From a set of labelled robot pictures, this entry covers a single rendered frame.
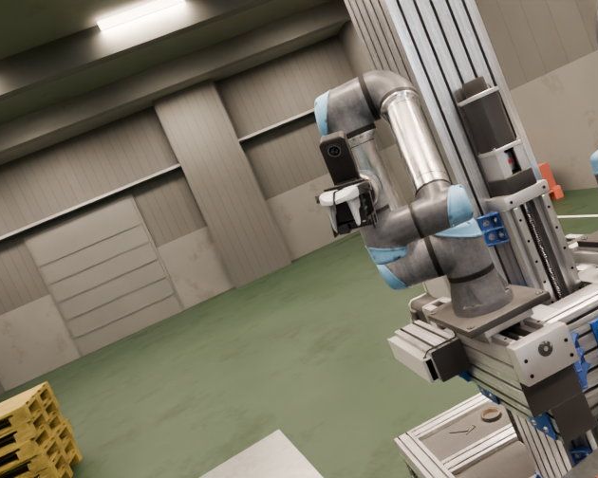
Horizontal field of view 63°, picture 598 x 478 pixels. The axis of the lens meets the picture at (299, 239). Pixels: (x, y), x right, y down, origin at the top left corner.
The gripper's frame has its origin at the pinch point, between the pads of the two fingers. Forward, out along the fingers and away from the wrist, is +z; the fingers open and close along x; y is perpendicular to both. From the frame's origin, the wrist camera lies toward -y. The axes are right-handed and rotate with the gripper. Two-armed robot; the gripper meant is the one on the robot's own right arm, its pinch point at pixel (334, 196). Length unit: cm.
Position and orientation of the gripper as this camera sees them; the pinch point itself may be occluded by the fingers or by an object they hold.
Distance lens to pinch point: 71.8
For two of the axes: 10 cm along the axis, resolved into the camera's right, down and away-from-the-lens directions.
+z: -2.4, 2.0, -9.5
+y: 2.7, 9.5, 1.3
